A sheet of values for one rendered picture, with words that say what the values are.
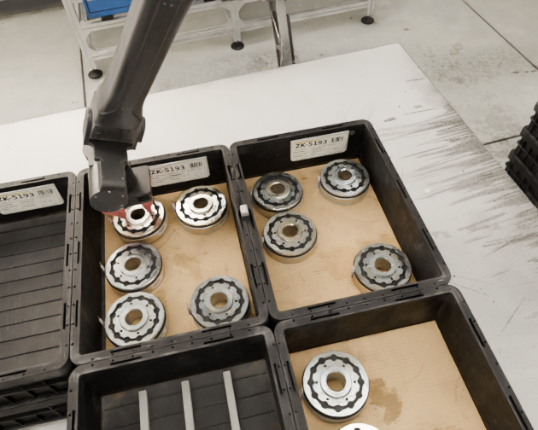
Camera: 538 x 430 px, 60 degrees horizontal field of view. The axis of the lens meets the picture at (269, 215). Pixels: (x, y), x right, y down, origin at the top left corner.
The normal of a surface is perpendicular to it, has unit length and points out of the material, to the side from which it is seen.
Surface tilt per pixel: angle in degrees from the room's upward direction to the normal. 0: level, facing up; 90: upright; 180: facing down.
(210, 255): 0
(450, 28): 0
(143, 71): 110
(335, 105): 0
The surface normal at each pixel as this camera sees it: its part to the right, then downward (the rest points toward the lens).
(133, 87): 0.11, 0.95
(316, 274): -0.03, -0.60
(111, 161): 0.43, -0.53
